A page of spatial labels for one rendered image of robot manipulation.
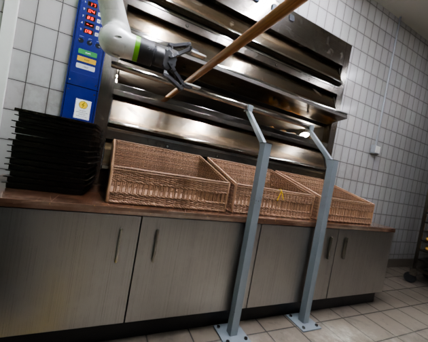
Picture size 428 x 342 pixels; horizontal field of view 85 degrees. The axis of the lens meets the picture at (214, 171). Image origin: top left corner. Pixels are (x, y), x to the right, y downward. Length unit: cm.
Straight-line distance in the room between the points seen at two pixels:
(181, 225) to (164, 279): 24
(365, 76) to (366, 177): 99
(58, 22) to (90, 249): 117
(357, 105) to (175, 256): 220
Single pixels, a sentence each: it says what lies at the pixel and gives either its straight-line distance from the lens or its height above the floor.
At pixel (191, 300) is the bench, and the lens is 124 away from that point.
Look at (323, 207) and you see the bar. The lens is 147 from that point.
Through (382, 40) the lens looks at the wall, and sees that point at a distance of 310.
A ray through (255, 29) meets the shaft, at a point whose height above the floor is 118.
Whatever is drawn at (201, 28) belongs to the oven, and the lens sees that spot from 180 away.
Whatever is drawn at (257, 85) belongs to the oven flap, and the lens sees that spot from 171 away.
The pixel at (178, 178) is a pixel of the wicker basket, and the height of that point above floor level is 72.
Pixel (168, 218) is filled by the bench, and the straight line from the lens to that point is 103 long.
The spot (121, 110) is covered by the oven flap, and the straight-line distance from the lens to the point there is 153.
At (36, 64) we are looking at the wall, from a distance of 159.
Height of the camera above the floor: 80
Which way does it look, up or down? 1 degrees down
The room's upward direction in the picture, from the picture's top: 10 degrees clockwise
